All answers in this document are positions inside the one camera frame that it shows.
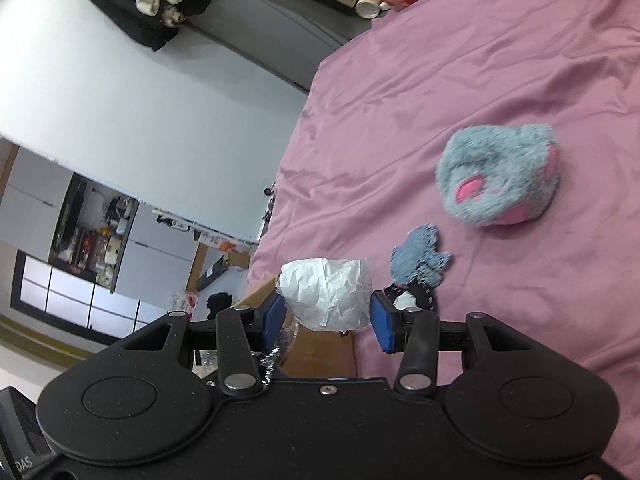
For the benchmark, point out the grey pink fluffy plush toy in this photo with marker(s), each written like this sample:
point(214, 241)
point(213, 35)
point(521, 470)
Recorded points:
point(497, 175)

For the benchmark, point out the white paper cup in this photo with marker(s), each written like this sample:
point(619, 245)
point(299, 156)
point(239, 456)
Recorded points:
point(370, 9)

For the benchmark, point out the black framed window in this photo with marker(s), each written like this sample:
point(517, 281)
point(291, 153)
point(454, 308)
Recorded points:
point(82, 308)

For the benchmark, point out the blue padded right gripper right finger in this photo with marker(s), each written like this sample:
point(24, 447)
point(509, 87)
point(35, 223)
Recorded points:
point(413, 332)

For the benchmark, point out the pink bed sheet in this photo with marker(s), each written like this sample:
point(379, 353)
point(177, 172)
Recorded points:
point(359, 173)

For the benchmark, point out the black white stitched fabric patch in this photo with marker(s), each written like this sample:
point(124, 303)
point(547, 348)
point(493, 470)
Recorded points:
point(414, 295)

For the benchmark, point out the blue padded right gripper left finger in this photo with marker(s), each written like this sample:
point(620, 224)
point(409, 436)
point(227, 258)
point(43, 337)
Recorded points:
point(241, 333)

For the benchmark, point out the open kitchen shelf cabinet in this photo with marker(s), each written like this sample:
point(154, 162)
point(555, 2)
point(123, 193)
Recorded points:
point(93, 228)

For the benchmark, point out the black device box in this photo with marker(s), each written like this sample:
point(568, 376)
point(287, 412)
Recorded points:
point(24, 450)

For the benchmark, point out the blue denim fabric patch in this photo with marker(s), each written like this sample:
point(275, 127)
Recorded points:
point(419, 259)

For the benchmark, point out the white paper ball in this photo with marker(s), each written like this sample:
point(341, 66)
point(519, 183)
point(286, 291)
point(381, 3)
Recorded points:
point(327, 295)

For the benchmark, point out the brown cardboard box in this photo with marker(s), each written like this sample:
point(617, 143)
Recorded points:
point(302, 352)

